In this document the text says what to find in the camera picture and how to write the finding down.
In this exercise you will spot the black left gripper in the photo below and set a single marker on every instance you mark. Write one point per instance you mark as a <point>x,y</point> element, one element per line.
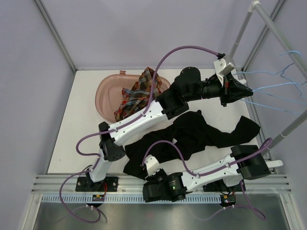
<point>232,90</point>

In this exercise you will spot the black shirt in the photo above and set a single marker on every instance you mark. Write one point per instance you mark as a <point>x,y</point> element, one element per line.
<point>188,134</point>

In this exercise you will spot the white clothes rack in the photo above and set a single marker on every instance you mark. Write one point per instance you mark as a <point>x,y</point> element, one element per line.
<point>286,43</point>

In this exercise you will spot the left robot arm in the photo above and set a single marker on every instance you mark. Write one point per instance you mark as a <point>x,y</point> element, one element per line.
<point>186,87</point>

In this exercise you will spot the light blue wire hanger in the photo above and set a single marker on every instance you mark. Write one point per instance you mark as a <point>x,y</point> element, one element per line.
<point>286,81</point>

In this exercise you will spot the left aluminium frame post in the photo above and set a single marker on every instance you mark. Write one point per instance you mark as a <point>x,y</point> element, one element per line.
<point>51,27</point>

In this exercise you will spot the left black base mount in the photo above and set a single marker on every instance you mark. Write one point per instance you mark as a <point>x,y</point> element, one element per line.
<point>110,183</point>

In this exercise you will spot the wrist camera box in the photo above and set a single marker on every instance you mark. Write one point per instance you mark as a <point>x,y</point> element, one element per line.
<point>223,66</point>
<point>152,166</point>

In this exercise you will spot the pink plastic basin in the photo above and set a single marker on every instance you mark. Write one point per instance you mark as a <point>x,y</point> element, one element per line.
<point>109,97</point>

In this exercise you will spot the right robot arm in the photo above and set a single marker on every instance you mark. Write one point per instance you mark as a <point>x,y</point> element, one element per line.
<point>244,162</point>

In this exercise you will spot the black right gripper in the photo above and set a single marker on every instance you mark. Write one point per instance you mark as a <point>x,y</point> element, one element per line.
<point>152,181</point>

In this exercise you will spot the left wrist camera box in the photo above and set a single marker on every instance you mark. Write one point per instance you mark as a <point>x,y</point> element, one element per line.
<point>223,66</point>

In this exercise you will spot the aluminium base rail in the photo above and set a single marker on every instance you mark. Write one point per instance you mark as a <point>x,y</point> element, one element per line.
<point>272,184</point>

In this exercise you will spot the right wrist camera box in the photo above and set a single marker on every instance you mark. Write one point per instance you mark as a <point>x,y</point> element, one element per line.
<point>152,166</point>

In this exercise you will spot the white slotted cable duct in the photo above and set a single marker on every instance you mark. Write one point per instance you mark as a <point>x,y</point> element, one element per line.
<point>135,199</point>

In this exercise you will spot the aluminium frame post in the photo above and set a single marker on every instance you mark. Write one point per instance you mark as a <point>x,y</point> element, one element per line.
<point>51,27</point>
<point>264,32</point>

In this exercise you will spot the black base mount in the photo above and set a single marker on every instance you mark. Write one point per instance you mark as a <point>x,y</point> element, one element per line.
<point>110,183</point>
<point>224,185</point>

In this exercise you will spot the right aluminium frame post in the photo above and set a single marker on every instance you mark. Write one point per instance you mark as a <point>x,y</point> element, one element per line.
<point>264,32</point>

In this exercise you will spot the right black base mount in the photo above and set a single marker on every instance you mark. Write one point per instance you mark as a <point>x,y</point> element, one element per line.
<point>224,185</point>

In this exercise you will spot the red plaid shirt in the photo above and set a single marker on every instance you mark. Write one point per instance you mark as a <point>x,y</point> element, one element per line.
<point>136,98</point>

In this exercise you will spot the blue hanger holding black shirt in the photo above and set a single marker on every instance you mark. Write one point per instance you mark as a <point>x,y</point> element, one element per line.
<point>282,99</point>

